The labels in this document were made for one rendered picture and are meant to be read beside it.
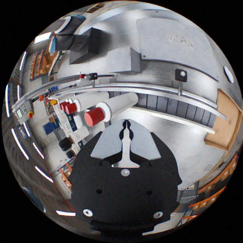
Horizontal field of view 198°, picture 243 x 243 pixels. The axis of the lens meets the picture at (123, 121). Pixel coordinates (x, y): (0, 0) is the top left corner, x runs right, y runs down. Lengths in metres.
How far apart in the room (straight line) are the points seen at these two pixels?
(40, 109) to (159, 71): 8.24
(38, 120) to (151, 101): 8.41
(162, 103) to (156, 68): 0.14
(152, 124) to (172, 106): 0.15
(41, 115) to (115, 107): 8.22
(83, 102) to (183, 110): 0.35
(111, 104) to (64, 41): 0.44
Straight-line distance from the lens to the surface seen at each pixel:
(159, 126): 0.38
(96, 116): 0.17
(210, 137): 0.47
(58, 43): 0.50
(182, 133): 0.40
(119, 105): 0.21
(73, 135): 0.60
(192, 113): 0.31
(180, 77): 0.19
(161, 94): 0.20
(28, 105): 0.66
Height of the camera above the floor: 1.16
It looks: 47 degrees down
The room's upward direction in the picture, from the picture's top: 129 degrees counter-clockwise
